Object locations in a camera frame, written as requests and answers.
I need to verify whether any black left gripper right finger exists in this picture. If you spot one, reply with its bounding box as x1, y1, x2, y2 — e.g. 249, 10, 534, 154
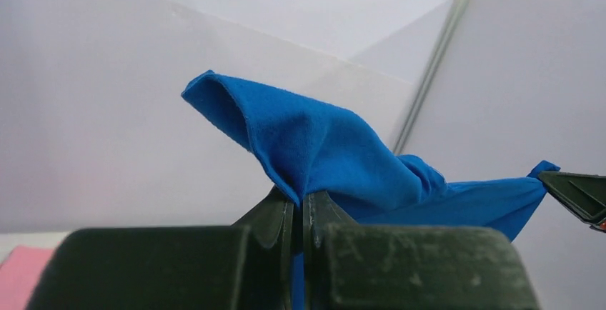
302, 192, 540, 309

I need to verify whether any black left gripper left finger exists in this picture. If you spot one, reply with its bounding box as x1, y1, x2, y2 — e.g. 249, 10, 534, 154
26, 189, 294, 309

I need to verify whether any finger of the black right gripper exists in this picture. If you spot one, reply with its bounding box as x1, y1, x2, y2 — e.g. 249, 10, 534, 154
538, 171, 605, 232

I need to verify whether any blue printed t shirt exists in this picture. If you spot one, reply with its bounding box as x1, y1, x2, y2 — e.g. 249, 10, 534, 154
182, 71, 556, 309

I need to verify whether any pink folded t shirt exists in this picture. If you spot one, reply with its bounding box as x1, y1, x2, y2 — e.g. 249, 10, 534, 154
1, 246, 54, 310

